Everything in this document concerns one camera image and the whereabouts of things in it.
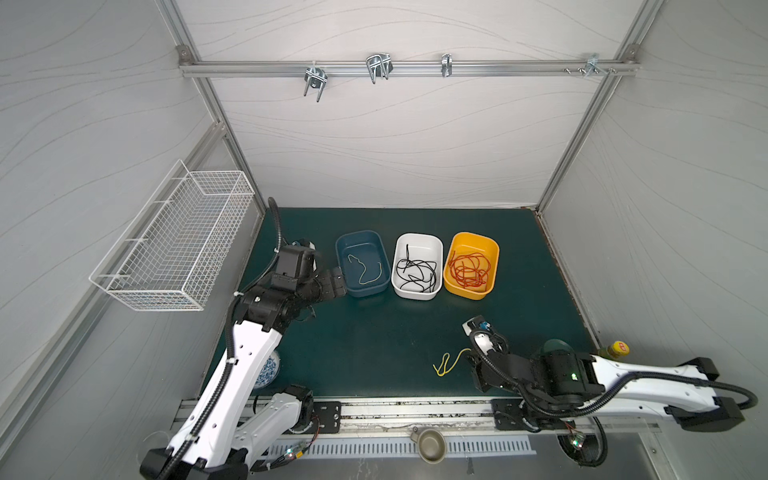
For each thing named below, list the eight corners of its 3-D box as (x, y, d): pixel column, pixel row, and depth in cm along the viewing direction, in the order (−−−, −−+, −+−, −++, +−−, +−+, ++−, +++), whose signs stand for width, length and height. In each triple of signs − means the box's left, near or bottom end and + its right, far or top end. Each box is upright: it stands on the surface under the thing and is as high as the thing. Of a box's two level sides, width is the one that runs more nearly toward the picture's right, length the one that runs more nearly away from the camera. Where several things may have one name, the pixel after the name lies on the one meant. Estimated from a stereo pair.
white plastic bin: (391, 300, 97) (391, 290, 92) (391, 243, 112) (391, 232, 107) (446, 300, 97) (450, 290, 92) (439, 243, 112) (441, 232, 107)
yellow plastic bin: (437, 292, 99) (439, 282, 94) (451, 239, 113) (454, 229, 109) (487, 307, 95) (493, 298, 91) (496, 251, 110) (500, 241, 105)
